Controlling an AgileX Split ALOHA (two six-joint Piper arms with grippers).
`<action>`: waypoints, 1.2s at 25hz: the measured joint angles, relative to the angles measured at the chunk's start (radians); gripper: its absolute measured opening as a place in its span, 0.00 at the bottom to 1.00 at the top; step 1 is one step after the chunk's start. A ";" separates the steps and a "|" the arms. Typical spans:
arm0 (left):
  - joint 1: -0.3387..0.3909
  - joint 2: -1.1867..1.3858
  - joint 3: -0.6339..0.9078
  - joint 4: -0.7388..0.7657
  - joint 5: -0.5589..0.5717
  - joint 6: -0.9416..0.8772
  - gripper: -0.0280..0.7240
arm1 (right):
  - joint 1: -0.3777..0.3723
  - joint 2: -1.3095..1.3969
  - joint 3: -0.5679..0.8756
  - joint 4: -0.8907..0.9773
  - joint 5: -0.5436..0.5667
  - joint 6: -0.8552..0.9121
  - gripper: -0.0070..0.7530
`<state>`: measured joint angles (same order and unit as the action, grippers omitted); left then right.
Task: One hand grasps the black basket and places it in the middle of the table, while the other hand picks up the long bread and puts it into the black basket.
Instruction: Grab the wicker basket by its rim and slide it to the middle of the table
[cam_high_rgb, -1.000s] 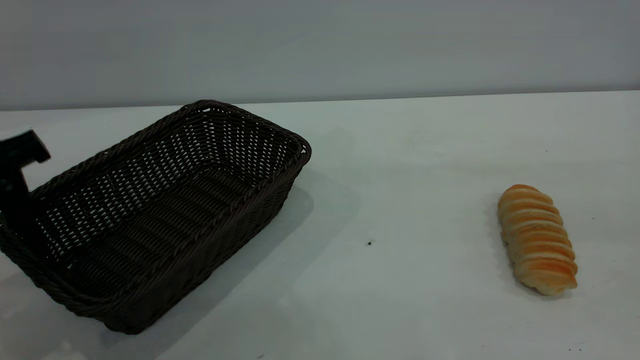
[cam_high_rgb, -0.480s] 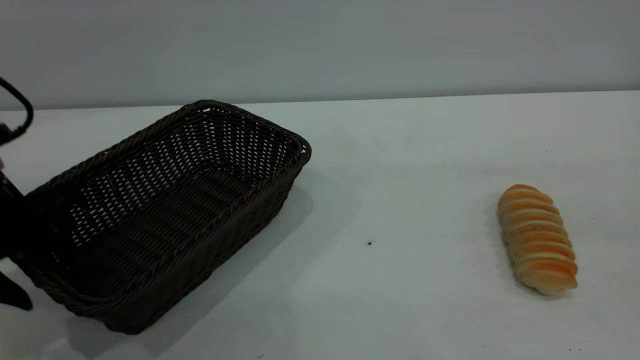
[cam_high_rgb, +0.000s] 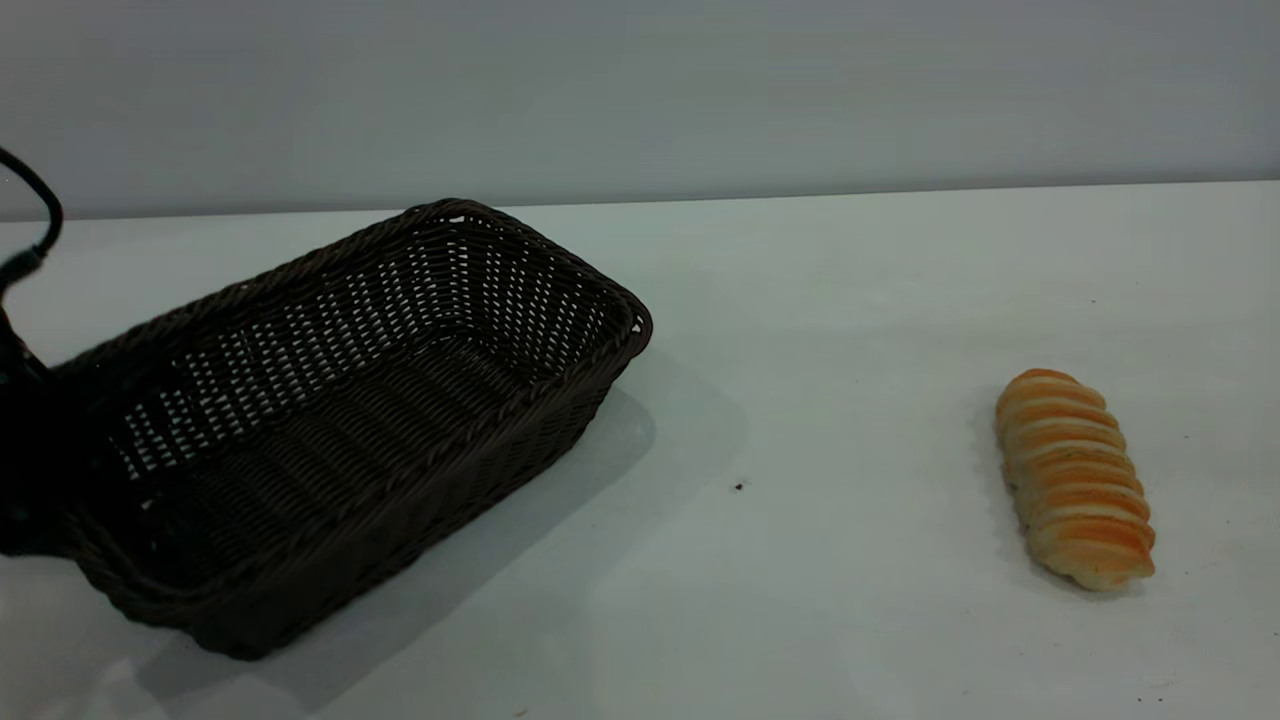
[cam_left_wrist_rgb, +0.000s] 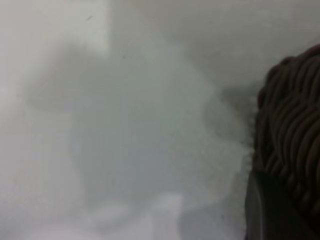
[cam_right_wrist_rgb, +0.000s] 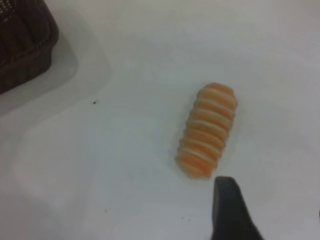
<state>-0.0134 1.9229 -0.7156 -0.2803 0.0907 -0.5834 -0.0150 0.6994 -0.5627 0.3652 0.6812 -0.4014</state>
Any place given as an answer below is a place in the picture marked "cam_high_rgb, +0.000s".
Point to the black woven wicker basket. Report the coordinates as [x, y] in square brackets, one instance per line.
[350, 470]

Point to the golden ridged bread roll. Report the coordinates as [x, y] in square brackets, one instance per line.
[1075, 480]

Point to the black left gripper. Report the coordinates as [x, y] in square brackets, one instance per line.
[25, 460]

